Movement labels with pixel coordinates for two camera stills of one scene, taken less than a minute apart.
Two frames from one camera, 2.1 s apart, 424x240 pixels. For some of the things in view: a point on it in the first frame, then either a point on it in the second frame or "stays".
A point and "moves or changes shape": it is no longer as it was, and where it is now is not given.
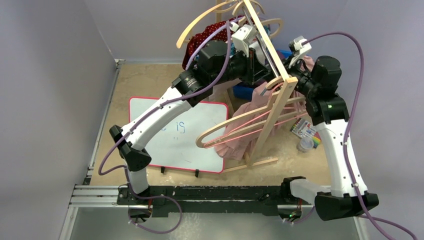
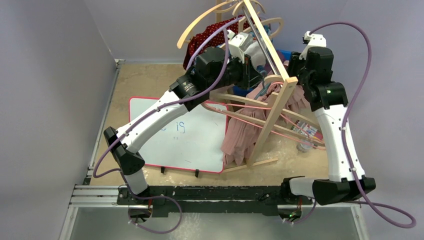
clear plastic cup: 306,143 stays
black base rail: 228,200 stays
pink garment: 246,125 moves or changes shape
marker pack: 303,128 stays
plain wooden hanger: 270,85 -> 264,105
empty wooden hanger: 201,20 stays
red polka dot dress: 218,31 stays
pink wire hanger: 247,120 -> 205,105
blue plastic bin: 245,93 stays
